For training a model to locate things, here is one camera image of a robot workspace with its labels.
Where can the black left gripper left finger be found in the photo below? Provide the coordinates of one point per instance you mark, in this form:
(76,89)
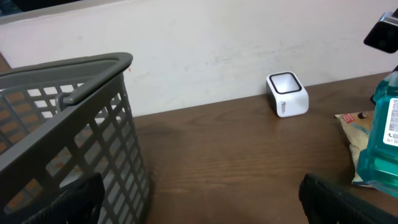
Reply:
(77,202)

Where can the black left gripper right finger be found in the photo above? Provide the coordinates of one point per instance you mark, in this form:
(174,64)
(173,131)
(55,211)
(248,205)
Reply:
(324,203)

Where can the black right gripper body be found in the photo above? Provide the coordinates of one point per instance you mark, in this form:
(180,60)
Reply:
(383,36)

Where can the blue mouthwash bottle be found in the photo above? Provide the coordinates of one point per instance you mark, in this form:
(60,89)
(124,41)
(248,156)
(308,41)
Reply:
(377,164)

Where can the beige snack bag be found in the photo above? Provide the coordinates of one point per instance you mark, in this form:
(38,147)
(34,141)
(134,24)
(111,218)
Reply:
(357,127)

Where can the grey plastic shopping basket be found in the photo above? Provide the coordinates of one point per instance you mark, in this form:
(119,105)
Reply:
(64,120)

